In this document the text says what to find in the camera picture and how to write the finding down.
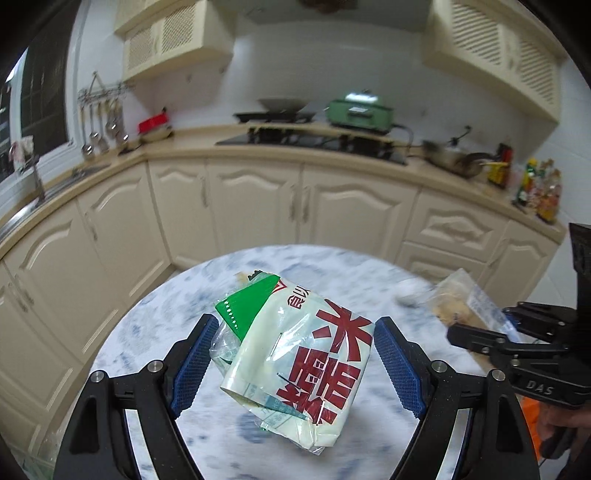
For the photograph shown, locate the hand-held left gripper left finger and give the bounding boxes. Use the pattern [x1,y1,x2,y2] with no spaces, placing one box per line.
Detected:
[54,314,221,480]

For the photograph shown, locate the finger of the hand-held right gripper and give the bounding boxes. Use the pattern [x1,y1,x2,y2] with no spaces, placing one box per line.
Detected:
[503,305,576,340]
[447,324,567,359]

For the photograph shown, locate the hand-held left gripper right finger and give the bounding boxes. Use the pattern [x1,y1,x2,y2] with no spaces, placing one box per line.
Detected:
[374,318,541,480]

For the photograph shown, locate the cream clear wrapper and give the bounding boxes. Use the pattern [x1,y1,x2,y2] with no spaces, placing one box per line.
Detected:
[427,270,513,342]

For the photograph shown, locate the white green plastic bag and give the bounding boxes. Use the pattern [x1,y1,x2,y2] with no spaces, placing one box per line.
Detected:
[210,272,375,457]

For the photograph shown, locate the person's right hand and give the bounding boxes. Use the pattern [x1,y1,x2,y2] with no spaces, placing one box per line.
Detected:
[538,408,591,459]

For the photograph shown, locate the orange plastic bag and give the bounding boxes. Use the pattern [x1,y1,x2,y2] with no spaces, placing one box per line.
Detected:
[521,397,542,457]

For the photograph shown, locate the cream cabinet drawer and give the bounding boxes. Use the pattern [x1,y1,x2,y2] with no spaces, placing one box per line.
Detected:
[403,190,509,259]
[397,242,490,283]

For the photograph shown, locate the dark bottle with yellow label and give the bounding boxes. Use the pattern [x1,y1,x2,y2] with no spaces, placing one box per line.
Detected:
[515,159,539,208]

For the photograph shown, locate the dark soy sauce bottle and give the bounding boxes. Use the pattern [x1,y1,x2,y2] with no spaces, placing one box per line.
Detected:
[489,144,514,188]

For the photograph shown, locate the cream lower kitchen cabinets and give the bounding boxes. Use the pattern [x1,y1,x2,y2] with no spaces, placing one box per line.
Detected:
[0,152,568,453]

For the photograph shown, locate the steel sink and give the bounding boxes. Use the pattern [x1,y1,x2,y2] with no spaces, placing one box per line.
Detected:
[0,165,112,232]

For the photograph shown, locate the steel spatula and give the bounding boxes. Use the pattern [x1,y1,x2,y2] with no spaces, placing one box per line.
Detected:
[98,104,112,153]

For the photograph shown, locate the black glass gas stove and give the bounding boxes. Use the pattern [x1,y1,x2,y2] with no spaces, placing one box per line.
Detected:
[216,129,409,166]

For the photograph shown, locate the steel faucet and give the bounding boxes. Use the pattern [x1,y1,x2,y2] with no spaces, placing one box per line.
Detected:
[28,154,47,204]

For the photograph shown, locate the red plastic container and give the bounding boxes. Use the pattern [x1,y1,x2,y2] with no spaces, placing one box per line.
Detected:
[139,111,169,134]

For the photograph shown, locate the green electric grill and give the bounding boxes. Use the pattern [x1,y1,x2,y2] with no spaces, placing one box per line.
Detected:
[325,90,395,132]

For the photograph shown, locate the pink white cloth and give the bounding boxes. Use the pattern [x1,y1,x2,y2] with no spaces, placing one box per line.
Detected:
[7,137,35,172]

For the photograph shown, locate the white wok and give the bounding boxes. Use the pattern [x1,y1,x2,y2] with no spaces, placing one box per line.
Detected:
[257,98,306,114]

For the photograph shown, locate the dark glass kitchen window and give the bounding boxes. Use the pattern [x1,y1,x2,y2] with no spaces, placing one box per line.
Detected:
[0,0,89,183]

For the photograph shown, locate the grey range hood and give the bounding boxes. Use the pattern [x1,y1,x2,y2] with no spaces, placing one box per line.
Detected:
[217,0,435,34]

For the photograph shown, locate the steel pot with black handle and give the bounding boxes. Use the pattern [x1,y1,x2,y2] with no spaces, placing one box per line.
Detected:
[422,138,495,180]

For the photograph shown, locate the black power cable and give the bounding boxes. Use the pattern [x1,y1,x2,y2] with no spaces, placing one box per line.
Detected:
[392,122,472,154]

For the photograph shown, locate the wide cream lattice wall cabinet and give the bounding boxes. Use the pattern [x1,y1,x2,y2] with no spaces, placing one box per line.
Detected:
[422,0,568,123]

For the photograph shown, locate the metal wall utensil rack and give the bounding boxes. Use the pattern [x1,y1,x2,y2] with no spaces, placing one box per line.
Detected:
[78,71,130,105]

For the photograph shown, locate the small cream lattice wall cabinet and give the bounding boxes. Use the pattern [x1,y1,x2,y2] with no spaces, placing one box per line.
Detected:
[122,0,235,84]

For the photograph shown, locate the cream upper wall cabinet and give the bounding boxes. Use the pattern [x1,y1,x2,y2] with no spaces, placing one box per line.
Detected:
[113,0,208,38]

